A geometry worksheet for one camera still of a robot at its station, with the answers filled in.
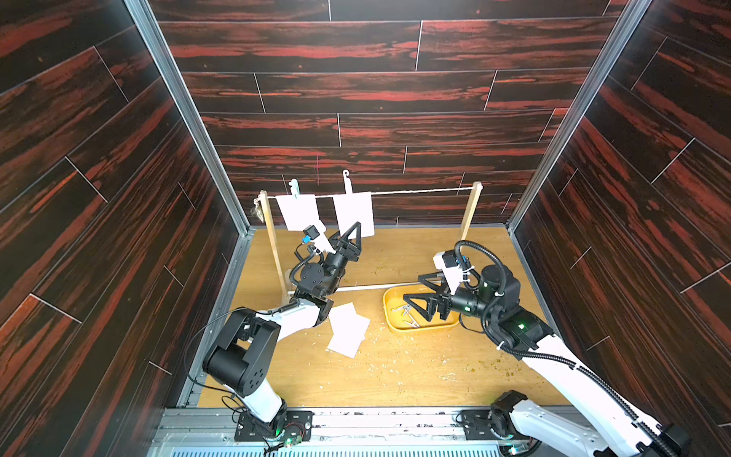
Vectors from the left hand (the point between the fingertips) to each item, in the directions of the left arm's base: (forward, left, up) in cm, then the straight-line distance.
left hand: (359, 226), depth 75 cm
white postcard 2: (-9, +6, -34) cm, 36 cm away
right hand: (-14, -15, -5) cm, 21 cm away
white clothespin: (-23, -12, -3) cm, 26 cm away
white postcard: (-17, +4, -35) cm, 39 cm away
